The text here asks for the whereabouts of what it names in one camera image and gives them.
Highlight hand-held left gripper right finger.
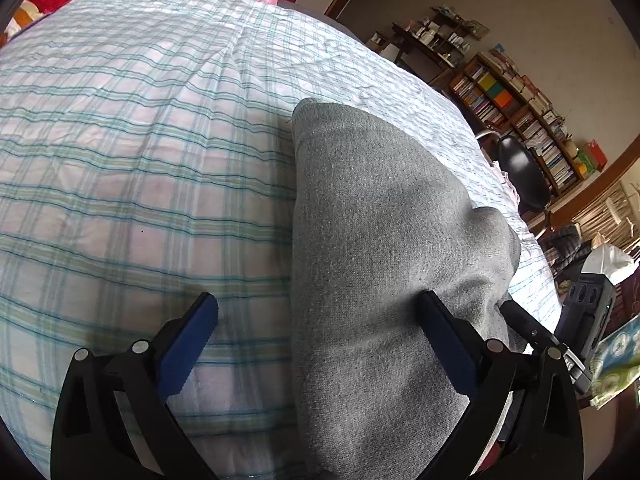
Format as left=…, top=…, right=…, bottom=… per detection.
left=415, top=290, right=586, bottom=480

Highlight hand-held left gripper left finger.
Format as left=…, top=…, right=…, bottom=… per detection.
left=50, top=291, right=221, bottom=480

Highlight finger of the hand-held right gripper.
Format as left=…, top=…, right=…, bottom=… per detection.
left=500, top=299, right=561, bottom=348

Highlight grey pants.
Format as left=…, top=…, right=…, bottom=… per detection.
left=289, top=97, right=523, bottom=480

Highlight white cap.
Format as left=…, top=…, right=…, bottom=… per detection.
left=582, top=242, right=638, bottom=281

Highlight green printed bag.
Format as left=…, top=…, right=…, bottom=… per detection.
left=590, top=312, right=640, bottom=408

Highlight dark cloth pile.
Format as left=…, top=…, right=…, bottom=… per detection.
left=542, top=225, right=593, bottom=281

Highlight wooden slatted rack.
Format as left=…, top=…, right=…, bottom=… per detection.
left=570, top=180, right=640, bottom=261

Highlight black office chair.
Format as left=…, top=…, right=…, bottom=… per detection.
left=475, top=130, right=553, bottom=233

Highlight bed with plaid sheet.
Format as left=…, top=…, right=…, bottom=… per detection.
left=0, top=0, right=563, bottom=480

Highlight wooden bookshelf with books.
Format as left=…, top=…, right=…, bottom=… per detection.
left=447, top=47, right=608, bottom=196

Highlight cluttered wall shelf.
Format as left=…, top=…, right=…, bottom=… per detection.
left=367, top=5, right=491, bottom=68

